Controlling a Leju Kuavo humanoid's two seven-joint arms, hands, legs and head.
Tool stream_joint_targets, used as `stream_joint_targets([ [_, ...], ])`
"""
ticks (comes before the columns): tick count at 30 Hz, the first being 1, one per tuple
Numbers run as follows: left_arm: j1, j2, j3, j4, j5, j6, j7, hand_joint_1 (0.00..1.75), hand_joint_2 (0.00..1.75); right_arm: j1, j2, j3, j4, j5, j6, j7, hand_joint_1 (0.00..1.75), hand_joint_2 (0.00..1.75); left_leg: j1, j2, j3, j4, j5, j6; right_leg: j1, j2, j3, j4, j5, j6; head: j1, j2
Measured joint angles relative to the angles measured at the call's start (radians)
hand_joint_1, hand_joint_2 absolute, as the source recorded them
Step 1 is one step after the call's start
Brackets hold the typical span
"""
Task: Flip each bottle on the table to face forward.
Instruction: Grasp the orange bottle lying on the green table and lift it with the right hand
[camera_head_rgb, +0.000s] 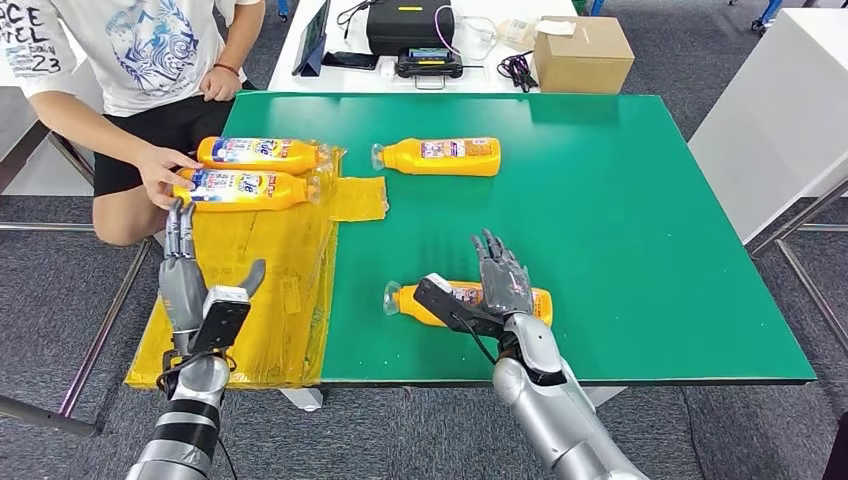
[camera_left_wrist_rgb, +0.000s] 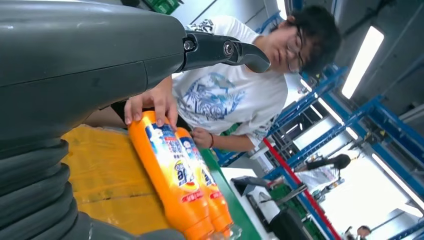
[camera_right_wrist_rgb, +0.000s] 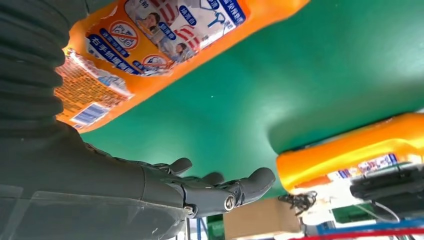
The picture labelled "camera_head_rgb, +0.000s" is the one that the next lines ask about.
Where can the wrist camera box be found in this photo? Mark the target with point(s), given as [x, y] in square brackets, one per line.
[222, 324]
[450, 306]

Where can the person's right hand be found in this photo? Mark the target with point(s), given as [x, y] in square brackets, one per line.
[159, 172]

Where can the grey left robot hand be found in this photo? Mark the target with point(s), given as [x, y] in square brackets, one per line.
[182, 291]

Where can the orange detergent bottle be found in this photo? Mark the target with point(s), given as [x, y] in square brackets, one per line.
[411, 160]
[405, 311]
[298, 161]
[285, 195]

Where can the white plastic packet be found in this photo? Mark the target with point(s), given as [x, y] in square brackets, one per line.
[517, 34]

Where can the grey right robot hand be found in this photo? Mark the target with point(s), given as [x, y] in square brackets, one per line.
[507, 285]

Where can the white table with metal legs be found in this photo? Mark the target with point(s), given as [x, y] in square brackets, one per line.
[782, 119]

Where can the white desk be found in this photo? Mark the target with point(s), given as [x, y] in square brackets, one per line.
[358, 83]

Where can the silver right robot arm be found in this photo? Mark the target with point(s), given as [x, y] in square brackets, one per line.
[550, 411]

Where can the tablet in blue cover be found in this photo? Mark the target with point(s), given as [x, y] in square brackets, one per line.
[312, 40]

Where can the brown cardboard box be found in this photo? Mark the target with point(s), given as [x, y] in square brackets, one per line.
[583, 65]

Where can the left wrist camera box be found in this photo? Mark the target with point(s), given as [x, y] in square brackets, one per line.
[222, 324]

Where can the person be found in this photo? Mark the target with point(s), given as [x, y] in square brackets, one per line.
[132, 53]

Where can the black smartphone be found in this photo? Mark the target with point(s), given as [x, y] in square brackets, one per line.
[351, 60]

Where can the black handheld controller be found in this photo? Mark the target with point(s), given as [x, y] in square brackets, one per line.
[429, 65]

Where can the white paper slip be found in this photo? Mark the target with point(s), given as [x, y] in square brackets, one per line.
[556, 28]

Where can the black carrying case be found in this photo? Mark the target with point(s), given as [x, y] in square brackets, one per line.
[411, 30]

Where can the steel frame table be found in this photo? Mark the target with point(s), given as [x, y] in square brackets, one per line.
[16, 142]

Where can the small white adapter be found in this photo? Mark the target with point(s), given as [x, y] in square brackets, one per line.
[388, 69]

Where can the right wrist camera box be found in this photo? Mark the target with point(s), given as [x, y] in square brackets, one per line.
[450, 306]

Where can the person's left hand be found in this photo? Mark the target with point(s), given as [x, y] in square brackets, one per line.
[220, 85]

